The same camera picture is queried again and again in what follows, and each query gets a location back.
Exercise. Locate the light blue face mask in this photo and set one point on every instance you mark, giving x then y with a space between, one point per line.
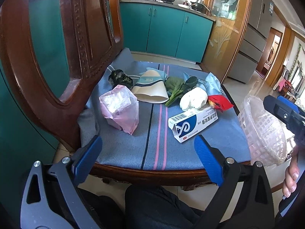
211 85

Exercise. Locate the pink plastic bag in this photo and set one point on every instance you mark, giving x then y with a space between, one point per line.
120 108

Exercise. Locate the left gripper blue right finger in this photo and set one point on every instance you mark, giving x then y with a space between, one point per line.
211 158

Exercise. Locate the white tissue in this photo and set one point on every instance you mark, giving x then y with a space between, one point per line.
194 99

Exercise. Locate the blue striped seat cloth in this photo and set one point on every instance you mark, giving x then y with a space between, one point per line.
152 146

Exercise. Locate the glass sliding door wooden frame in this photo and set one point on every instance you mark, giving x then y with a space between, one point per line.
225 40

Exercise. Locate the dark lidded pot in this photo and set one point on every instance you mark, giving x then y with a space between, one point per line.
199 5

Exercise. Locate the person's right hand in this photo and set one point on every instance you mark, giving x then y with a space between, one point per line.
291 175

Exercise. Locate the green leafy vegetable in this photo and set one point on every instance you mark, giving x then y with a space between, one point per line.
177 87

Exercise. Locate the red snack wrapper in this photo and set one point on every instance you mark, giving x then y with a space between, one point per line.
219 102

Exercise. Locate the grey refrigerator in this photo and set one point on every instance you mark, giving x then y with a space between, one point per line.
254 41

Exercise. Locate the carved wooden chair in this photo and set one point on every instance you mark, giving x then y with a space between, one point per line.
93 38

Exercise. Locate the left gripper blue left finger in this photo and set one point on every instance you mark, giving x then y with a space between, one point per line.
84 159

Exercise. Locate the white lattice trash basket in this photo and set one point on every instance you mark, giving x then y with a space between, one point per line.
268 138

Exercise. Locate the teal lower kitchen cabinets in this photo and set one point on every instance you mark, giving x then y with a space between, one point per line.
149 27

